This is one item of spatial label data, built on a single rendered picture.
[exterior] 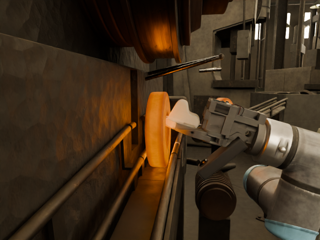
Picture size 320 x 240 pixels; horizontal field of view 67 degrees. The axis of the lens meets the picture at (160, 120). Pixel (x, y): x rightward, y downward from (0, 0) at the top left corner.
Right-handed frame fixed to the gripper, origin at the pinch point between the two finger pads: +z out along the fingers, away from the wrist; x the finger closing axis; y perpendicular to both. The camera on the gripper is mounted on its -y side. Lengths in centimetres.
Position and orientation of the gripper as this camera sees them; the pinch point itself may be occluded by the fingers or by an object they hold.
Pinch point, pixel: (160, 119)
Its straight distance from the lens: 51.0
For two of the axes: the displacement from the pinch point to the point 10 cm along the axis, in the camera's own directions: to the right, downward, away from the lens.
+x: -1.4, 1.5, -9.8
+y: 2.7, -9.5, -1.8
